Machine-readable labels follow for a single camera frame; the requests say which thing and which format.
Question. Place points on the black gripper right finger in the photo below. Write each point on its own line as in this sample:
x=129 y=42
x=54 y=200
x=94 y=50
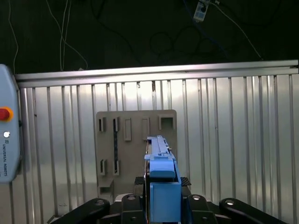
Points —
x=198 y=210

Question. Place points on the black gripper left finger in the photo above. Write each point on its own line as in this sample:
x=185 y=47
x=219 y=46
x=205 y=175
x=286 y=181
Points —
x=130 y=210

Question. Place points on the hard disk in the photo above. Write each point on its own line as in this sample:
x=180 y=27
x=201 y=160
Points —
x=163 y=200

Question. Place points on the grey parts rack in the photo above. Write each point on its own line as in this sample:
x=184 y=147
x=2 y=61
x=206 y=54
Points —
x=135 y=163

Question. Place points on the pale blue teach pendant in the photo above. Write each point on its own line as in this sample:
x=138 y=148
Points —
x=9 y=151

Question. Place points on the white blue label tag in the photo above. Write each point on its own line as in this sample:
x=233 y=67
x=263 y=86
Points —
x=200 y=12

